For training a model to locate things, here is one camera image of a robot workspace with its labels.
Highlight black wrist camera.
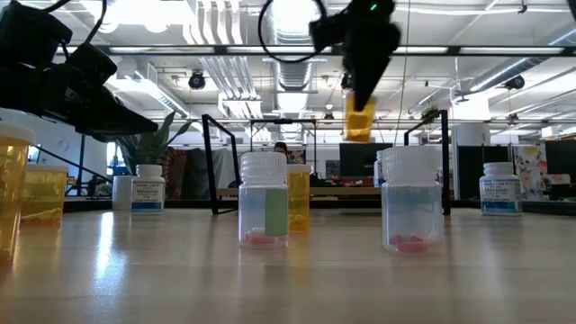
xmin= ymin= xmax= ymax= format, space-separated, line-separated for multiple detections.
xmin=62 ymin=41 xmax=119 ymax=89
xmin=308 ymin=15 xmax=346 ymax=51

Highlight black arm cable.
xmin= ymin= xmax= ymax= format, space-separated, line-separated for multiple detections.
xmin=42 ymin=0 xmax=109 ymax=46
xmin=257 ymin=0 xmax=329 ymax=64

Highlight small amber pill bottle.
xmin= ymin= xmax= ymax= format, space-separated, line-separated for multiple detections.
xmin=286 ymin=163 xmax=313 ymax=234

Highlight black frame wooden shelf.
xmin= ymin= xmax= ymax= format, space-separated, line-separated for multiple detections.
xmin=201 ymin=109 xmax=453 ymax=216

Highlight black office partition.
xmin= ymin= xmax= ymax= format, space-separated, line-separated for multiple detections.
xmin=544 ymin=139 xmax=576 ymax=202
xmin=455 ymin=144 xmax=513 ymax=203

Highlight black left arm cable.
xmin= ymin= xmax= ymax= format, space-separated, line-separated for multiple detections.
xmin=42 ymin=0 xmax=109 ymax=46

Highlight black aluminium table frame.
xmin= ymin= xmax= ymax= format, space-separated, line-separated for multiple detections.
xmin=62 ymin=196 xmax=576 ymax=217

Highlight red patterned cloth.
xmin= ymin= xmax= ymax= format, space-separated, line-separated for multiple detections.
xmin=160 ymin=147 xmax=188 ymax=201

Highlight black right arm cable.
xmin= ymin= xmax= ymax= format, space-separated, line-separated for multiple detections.
xmin=257 ymin=0 xmax=329 ymax=64

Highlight person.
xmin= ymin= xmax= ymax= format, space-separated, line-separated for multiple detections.
xmin=273 ymin=140 xmax=290 ymax=164

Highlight clear bottle behind right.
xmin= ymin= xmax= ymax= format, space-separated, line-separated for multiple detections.
xmin=373 ymin=149 xmax=383 ymax=188

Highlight black overhead beam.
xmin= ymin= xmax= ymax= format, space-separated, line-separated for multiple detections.
xmin=53 ymin=43 xmax=576 ymax=57

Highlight clear bottle green label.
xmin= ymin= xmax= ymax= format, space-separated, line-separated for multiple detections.
xmin=238 ymin=151 xmax=290 ymax=249

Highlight clear plastic pill bottle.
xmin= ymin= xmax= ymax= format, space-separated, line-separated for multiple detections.
xmin=381 ymin=145 xmax=446 ymax=256

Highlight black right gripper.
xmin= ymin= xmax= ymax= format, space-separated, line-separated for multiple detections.
xmin=340 ymin=0 xmax=402 ymax=113

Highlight grey cloth cover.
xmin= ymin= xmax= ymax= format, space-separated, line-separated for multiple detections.
xmin=184 ymin=147 xmax=239 ymax=190

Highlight floral print panel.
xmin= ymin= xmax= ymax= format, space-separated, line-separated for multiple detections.
xmin=511 ymin=142 xmax=549 ymax=203

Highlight white melatonin bottle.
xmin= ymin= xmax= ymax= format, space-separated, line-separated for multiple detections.
xmin=478 ymin=161 xmax=524 ymax=217
xmin=130 ymin=164 xmax=167 ymax=215

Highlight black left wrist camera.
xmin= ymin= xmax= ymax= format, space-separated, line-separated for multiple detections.
xmin=62 ymin=41 xmax=119 ymax=89

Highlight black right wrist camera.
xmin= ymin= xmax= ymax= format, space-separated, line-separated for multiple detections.
xmin=308 ymin=15 xmax=346 ymax=51

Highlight green plant white pot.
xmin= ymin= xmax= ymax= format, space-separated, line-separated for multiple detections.
xmin=112 ymin=111 xmax=194 ymax=212

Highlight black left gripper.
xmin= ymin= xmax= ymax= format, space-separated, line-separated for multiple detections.
xmin=0 ymin=61 xmax=159 ymax=137

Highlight black monitor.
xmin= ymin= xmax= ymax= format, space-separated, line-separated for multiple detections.
xmin=338 ymin=142 xmax=393 ymax=179

